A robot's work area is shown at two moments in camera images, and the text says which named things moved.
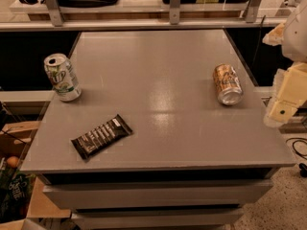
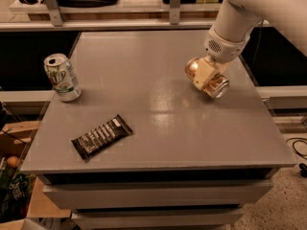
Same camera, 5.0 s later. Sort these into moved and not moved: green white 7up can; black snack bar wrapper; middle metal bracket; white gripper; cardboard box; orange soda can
Moved: orange soda can; white gripper
Not moved: green white 7up can; cardboard box; middle metal bracket; black snack bar wrapper
